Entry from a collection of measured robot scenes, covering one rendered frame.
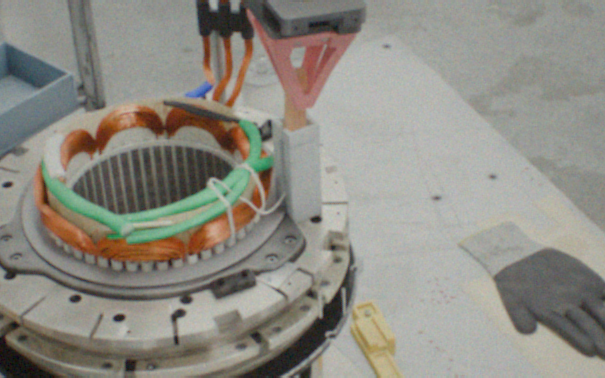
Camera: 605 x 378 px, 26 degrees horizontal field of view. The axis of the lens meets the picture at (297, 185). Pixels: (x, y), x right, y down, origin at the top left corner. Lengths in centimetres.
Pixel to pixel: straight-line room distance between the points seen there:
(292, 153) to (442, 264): 52
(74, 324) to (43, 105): 38
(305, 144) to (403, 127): 71
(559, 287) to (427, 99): 42
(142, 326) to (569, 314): 59
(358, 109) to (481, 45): 167
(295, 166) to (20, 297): 24
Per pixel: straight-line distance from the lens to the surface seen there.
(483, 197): 161
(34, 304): 103
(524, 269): 148
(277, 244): 104
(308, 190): 105
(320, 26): 96
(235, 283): 100
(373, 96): 179
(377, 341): 138
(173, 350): 101
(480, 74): 329
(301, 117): 102
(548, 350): 142
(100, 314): 101
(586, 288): 147
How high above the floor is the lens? 177
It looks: 37 degrees down
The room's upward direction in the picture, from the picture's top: 3 degrees counter-clockwise
